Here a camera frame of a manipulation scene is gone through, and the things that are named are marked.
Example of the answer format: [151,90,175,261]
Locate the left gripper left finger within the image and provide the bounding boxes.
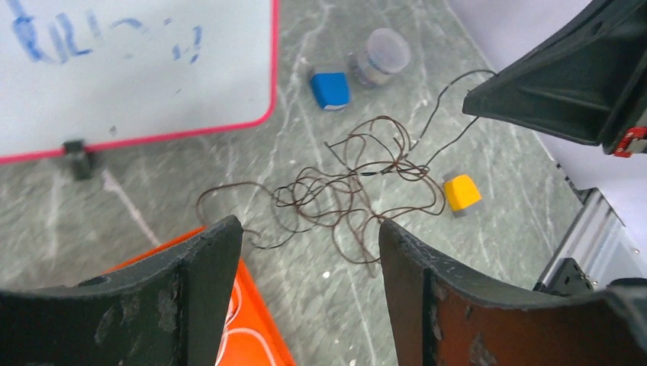
[1,215,243,365]

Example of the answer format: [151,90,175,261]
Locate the white cable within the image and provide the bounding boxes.
[214,290,279,366]

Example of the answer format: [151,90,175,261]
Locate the aluminium frame rail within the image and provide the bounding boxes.
[533,189,646,297]

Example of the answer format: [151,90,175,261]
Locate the pink framed whiteboard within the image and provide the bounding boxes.
[1,1,280,174]

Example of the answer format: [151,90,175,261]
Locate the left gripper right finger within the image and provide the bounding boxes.
[378,220,646,365]

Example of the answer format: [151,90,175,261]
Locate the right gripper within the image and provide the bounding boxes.
[462,1,646,158]

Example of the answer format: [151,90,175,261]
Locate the brown cables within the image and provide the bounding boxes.
[195,114,447,266]

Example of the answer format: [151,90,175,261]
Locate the orange small block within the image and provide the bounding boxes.
[443,172,484,217]

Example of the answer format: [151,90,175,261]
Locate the orange tray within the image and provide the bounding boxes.
[106,226,297,366]

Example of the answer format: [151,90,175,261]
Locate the blue small block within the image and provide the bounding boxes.
[309,66,351,111]

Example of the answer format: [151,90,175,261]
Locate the clear plastic cup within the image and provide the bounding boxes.
[349,27,411,88]

